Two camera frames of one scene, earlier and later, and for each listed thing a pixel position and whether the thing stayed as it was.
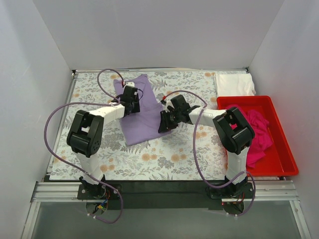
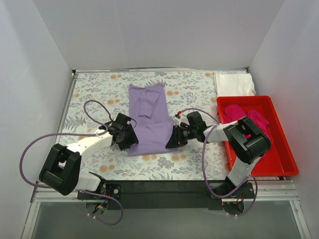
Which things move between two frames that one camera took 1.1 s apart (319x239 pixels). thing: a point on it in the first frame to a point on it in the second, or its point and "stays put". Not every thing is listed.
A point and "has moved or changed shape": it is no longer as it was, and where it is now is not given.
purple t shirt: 141,126 has moved or changed shape
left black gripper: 134,100 to 127,137
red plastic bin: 278,160 stays put
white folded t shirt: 234,84 stays put
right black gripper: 165,121 to 180,134
